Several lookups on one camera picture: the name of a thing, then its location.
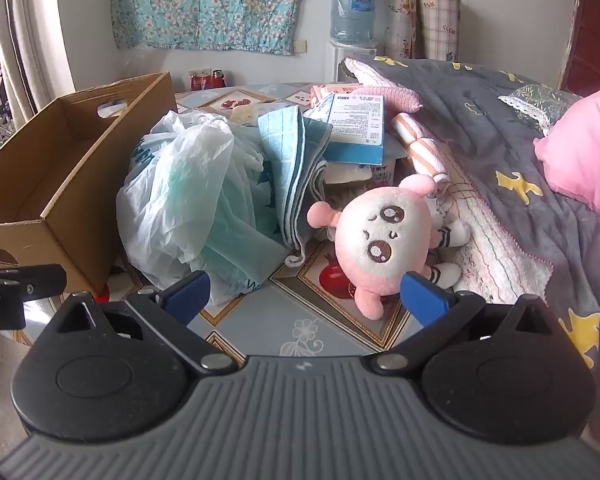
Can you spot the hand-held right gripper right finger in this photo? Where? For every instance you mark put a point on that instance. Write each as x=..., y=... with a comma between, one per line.
x=422, y=301

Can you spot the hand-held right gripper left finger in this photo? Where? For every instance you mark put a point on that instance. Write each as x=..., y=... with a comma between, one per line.
x=190, y=294

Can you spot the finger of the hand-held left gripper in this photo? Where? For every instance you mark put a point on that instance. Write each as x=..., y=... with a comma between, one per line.
x=40, y=282

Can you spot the pink plush toy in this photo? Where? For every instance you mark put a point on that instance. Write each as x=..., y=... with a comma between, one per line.
x=385, y=240

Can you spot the brown cardboard box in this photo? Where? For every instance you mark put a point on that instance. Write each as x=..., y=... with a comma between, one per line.
x=55, y=185

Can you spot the blue box with white label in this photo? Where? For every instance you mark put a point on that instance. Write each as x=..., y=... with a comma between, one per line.
x=355, y=120

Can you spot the pink cushion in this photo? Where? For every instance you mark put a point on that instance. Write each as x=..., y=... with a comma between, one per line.
x=395, y=97

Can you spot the white plastic bag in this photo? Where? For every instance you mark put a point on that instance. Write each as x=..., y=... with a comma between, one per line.
x=180, y=200

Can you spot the patterned floor mat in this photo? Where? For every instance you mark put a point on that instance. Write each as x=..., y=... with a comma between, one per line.
x=305, y=330

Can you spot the white printed packet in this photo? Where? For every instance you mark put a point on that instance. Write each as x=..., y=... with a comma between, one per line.
x=383, y=175

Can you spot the orange striped towel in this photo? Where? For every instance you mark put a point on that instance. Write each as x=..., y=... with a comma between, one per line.
x=420, y=150

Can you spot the light blue striped towel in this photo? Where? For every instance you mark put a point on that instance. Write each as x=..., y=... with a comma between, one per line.
x=290, y=170

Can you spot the grey quilt with yellow figures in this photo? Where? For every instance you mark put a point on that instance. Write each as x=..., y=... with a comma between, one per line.
x=480, y=125

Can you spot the beige paper sheet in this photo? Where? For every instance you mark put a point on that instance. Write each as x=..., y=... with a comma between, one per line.
x=244, y=112

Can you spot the red drink pack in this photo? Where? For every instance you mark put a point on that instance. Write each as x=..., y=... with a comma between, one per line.
x=198, y=81

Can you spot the red bottle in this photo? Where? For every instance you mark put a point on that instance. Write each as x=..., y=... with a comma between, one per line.
x=218, y=80

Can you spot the pink cloth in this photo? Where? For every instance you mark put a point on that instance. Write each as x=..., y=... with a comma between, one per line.
x=585, y=150

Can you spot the white curtain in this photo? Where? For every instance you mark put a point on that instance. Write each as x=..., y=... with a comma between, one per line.
x=35, y=35

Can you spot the green leaf print pillow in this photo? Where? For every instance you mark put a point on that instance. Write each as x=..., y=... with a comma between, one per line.
x=540, y=102

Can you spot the pink wet wipes pack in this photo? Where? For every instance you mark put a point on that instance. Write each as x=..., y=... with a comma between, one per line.
x=325, y=91

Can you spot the white water dispenser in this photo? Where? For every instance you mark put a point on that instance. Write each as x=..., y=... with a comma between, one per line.
x=342, y=60

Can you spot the checked patterned mat roll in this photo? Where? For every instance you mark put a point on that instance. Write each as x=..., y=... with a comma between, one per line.
x=440, y=25

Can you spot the floral patterned mat roll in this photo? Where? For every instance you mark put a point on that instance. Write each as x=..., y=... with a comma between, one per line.
x=400, y=20

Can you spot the blue water jug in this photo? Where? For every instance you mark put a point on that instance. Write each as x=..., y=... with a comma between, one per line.
x=352, y=10

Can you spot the beige wall socket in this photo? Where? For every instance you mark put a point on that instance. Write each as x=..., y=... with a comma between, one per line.
x=300, y=47

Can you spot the teal floral wall cloth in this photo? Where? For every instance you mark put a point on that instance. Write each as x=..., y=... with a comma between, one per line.
x=205, y=5

